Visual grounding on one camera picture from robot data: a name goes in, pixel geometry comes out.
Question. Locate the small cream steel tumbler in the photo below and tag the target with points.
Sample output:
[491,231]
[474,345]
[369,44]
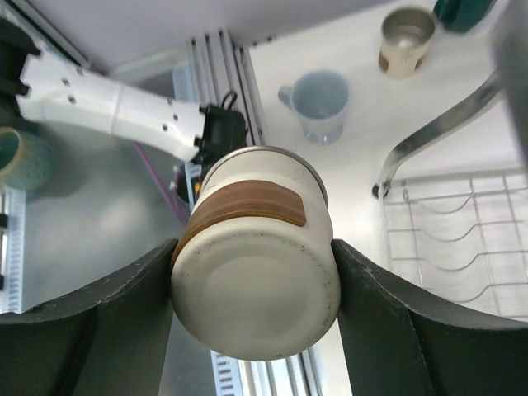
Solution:
[406,34]

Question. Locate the dark teal mug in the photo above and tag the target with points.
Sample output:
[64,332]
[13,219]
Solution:
[460,16]

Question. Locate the white steel cup wood band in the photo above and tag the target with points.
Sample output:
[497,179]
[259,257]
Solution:
[254,276]

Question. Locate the light blue mug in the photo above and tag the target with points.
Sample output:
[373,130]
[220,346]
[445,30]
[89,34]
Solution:
[319,99]

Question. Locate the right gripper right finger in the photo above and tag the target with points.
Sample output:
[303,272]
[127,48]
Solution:
[400,339]

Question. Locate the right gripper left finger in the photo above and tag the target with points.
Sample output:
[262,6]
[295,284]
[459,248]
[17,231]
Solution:
[106,338]

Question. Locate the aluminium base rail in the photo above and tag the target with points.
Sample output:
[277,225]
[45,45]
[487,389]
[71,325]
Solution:
[220,66]

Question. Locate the white slotted cable duct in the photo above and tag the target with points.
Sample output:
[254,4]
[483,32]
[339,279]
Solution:
[227,377]

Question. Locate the stainless steel dish rack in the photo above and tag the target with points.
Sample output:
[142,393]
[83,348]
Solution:
[452,185]

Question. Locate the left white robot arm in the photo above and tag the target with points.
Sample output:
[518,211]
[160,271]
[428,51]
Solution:
[38,86]

